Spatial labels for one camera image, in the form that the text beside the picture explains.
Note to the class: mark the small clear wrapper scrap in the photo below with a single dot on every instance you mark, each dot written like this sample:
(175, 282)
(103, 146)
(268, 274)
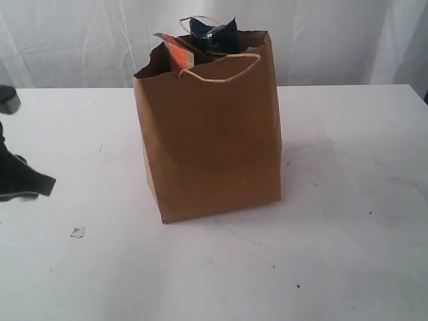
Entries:
(78, 232)

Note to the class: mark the brown paper bag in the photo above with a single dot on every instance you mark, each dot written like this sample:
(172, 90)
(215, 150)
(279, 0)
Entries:
(211, 134)

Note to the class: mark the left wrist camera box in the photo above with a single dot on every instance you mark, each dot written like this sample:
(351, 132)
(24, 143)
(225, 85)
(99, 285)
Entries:
(9, 100)

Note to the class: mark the long pasta packet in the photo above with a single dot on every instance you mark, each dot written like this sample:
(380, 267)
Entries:
(222, 39)

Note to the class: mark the white backdrop curtain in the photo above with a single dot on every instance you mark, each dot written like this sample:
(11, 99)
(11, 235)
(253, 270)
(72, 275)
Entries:
(91, 44)

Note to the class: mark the brown pouch orange label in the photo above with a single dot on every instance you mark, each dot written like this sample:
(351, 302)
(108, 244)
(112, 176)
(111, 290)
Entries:
(182, 54)

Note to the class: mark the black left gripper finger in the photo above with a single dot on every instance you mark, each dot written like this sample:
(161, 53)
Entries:
(18, 179)

